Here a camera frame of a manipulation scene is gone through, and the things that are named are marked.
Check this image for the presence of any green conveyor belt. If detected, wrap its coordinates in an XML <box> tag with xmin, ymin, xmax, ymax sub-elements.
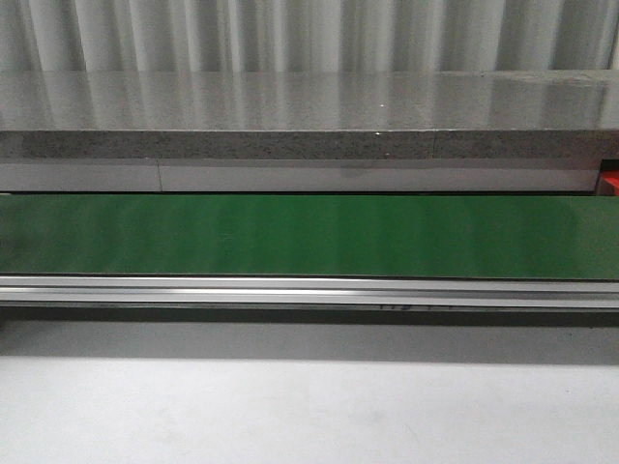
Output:
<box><xmin>1</xmin><ymin>193</ymin><xmax>618</xmax><ymax>280</ymax></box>

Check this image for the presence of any aluminium conveyor rail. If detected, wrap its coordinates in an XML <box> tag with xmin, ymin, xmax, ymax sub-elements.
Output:
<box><xmin>1</xmin><ymin>275</ymin><xmax>618</xmax><ymax>310</ymax></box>

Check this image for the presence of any white pleated curtain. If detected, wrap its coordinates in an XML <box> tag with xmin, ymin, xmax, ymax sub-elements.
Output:
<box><xmin>1</xmin><ymin>1</ymin><xmax>618</xmax><ymax>73</ymax></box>

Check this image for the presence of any grey granite counter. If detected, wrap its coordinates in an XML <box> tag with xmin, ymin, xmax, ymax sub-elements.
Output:
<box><xmin>0</xmin><ymin>70</ymin><xmax>619</xmax><ymax>194</ymax></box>

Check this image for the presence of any red plastic tray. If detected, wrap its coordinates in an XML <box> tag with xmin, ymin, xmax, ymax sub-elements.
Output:
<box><xmin>597</xmin><ymin>170</ymin><xmax>619</xmax><ymax>196</ymax></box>

